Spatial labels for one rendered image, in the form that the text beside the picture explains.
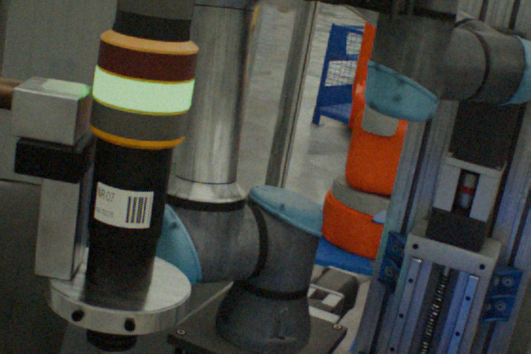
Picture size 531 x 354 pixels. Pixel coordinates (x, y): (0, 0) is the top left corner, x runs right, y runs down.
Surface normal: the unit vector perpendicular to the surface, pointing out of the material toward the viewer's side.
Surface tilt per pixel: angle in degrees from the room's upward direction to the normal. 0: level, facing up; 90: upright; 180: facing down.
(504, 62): 67
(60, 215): 90
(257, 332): 72
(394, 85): 93
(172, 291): 0
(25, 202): 41
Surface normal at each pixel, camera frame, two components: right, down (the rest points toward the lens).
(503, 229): -0.39, 0.19
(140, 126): 0.18, 0.30
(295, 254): 0.52, 0.33
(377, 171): -0.12, 0.25
